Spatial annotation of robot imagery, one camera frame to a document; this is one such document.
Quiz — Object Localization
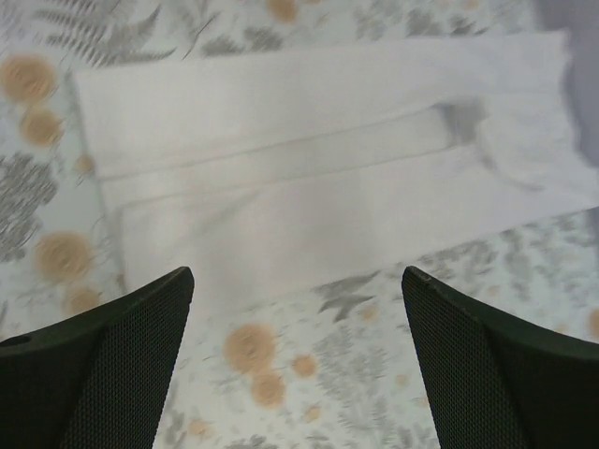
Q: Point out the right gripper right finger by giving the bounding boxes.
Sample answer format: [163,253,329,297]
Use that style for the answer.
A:
[402,267,598,449]

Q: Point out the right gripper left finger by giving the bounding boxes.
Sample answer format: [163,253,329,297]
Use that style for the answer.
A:
[1,267,194,449]

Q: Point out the white t shirt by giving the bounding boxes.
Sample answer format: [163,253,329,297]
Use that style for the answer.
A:
[73,32,598,316]

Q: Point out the floral table cloth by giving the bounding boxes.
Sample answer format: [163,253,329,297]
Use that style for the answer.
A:
[1,1,598,448]

